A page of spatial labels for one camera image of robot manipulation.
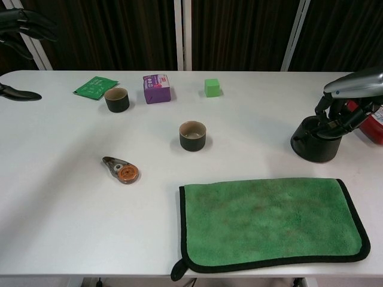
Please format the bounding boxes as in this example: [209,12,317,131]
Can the black teapot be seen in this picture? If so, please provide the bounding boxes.
[290,115,343,164]

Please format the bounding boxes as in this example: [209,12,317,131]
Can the orange correction tape dispenser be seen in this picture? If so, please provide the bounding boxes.
[101,155,141,185]

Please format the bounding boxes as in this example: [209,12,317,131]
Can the purple small box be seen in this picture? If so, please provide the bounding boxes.
[142,74,177,105]

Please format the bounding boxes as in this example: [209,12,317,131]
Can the red squeeze bottle white cap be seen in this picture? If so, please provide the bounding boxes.
[346,100,383,146]

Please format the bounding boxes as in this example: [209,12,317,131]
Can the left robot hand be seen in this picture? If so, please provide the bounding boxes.
[0,8,58,103]

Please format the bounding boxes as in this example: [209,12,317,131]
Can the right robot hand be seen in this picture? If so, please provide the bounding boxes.
[314,67,383,140]

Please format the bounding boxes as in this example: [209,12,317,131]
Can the green foil packet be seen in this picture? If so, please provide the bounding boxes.
[72,75,120,101]

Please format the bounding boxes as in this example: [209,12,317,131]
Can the green cloth black trim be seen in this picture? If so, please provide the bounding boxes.
[171,178,372,282]

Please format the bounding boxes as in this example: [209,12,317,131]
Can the light green cube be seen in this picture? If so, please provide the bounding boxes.
[204,78,221,98]

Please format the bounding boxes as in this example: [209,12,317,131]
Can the white partition post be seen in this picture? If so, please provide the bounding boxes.
[279,0,311,72]
[10,0,53,71]
[173,0,193,72]

